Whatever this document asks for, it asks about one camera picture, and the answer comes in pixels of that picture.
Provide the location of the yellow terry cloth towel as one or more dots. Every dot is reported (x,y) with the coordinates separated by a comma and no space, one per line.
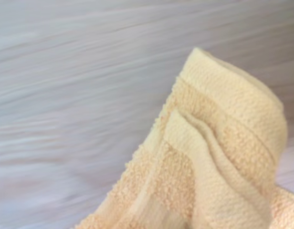
(221,143)

